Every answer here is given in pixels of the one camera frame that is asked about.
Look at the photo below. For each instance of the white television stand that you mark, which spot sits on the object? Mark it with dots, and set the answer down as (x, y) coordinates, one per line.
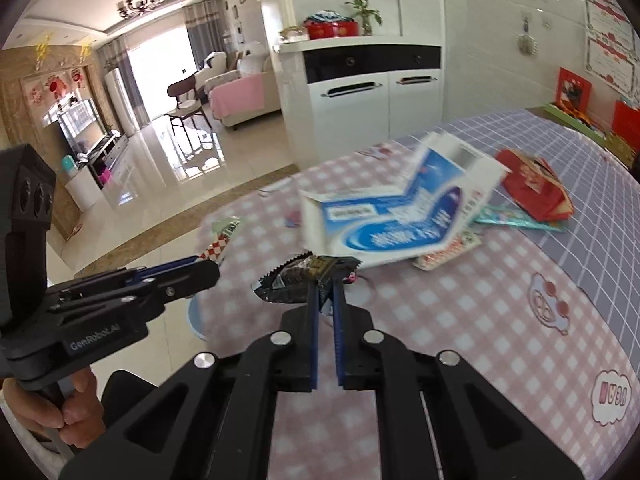
(107, 157)

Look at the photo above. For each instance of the blue and white carton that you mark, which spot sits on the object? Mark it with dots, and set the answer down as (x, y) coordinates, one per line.
(380, 230)

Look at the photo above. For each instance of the hanging wall brush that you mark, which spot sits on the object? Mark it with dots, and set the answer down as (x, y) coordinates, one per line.
(526, 42)

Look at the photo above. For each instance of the white cabinet with black drawers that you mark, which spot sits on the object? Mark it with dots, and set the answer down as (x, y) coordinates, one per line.
(350, 120)

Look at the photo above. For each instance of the red photo frame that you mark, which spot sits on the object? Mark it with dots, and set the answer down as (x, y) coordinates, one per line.
(574, 91)

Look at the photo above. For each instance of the red gift box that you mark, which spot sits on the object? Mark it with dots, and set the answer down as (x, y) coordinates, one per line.
(332, 30)

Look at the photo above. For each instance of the small green potted plant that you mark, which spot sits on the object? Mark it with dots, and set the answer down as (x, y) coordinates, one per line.
(365, 12)

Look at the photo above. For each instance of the light blue plastic bin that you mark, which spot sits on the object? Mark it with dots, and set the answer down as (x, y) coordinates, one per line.
(195, 320)

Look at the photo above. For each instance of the green tray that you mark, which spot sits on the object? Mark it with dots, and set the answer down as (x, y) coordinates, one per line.
(575, 120)

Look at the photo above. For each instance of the red paper packets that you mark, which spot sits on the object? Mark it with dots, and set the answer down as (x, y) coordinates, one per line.
(535, 185)

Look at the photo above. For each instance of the dark wooden chair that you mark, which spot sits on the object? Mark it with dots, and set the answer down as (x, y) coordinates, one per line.
(182, 92)

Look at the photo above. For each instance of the small red paper wall decoration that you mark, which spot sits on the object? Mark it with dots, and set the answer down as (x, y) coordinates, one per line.
(77, 75)

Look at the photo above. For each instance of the person's left hand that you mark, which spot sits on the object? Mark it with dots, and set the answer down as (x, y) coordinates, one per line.
(80, 410)

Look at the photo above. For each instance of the beige sofa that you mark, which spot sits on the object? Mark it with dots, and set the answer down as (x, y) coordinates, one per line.
(260, 105)

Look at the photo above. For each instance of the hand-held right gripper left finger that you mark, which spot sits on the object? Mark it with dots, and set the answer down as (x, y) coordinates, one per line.
(314, 340)

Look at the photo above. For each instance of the red white checked wrapper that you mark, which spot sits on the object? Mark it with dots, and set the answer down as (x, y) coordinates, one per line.
(220, 245)

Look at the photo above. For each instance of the white covered armchair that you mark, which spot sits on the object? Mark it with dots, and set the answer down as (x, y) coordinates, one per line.
(212, 67)

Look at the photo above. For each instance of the gold coloured box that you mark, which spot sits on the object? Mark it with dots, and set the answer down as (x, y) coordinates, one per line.
(294, 35)

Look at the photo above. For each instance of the teal foil wrapper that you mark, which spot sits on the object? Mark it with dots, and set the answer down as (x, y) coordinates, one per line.
(520, 220)

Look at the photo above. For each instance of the grey striped curtain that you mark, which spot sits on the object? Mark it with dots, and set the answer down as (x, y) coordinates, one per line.
(127, 85)
(202, 30)

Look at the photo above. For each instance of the black snack wrapper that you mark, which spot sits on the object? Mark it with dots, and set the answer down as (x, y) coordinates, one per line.
(290, 280)

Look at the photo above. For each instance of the yellow flower wall decoration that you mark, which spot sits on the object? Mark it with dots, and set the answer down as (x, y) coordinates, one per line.
(86, 49)
(44, 50)

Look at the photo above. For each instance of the blue and white cloth bundle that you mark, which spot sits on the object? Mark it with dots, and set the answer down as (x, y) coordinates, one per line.
(327, 15)

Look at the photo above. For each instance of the gold patterned box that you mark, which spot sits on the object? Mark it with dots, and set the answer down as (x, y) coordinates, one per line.
(622, 149)

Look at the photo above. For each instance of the red gift bag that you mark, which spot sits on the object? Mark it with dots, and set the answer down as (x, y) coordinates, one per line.
(627, 120)

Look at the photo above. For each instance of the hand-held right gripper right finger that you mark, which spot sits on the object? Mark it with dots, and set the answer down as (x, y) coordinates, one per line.
(339, 340)

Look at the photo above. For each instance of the white standing air conditioner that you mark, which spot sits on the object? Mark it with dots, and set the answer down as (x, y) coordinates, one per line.
(121, 102)

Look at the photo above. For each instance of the pink blanket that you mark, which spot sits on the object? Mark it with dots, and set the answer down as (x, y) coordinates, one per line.
(235, 95)

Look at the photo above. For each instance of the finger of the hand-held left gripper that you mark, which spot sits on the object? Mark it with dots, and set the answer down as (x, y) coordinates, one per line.
(165, 266)
(195, 277)

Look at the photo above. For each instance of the television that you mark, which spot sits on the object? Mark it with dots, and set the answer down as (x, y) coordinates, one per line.
(80, 127)

